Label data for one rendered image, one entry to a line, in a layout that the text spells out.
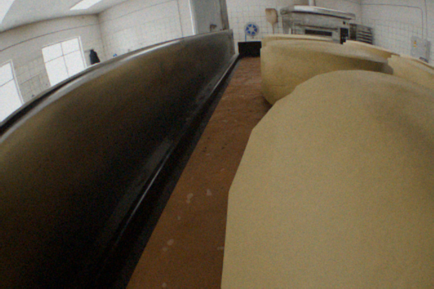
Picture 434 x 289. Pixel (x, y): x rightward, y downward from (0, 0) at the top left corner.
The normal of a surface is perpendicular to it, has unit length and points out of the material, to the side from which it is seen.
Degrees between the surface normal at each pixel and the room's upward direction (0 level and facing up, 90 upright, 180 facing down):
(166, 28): 90
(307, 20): 90
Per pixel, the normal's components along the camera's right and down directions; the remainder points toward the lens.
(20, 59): 0.99, -0.06
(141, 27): -0.08, 0.52
